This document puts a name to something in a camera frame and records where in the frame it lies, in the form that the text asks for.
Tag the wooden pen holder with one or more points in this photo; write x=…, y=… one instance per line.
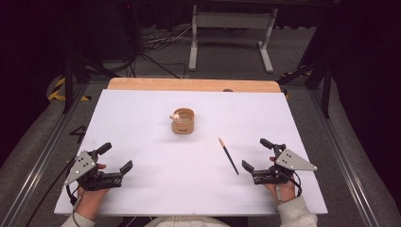
x=183, y=126

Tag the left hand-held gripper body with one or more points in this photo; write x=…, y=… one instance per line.
x=82, y=164

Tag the white table board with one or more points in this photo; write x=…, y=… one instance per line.
x=189, y=176

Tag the person's torso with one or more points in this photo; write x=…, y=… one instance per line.
x=187, y=222

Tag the yellow black floor tape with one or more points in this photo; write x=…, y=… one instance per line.
x=56, y=93

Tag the small pale figurine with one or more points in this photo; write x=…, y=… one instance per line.
x=175, y=118

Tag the black tripod stand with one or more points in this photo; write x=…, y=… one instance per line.
x=71, y=78
x=324, y=82

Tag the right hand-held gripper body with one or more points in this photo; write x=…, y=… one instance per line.
x=291, y=161

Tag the black pencil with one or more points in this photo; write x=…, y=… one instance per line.
x=228, y=156

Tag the white metal stand frame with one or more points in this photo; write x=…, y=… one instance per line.
x=233, y=19

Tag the aluminium floor rail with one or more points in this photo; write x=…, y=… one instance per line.
x=41, y=160
x=343, y=157

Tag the person's right hand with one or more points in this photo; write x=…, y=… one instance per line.
x=283, y=191

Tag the person's left hand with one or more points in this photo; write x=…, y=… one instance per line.
x=90, y=200

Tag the black curtain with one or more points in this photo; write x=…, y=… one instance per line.
x=25, y=63
x=369, y=78

